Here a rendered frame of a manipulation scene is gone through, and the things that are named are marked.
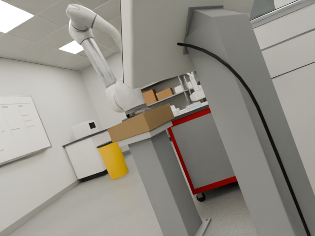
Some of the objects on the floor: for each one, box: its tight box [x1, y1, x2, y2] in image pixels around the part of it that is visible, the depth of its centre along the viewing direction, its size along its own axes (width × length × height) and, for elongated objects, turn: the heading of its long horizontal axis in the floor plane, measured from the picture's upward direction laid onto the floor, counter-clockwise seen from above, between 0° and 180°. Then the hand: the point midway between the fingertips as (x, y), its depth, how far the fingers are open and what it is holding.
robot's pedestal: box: [117, 120, 211, 236], centre depth 146 cm, size 30×30×76 cm
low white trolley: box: [167, 101, 237, 202], centre depth 204 cm, size 58×62×76 cm
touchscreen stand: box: [184, 14, 315, 236], centre depth 68 cm, size 50×45×102 cm
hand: (190, 75), depth 160 cm, fingers closed
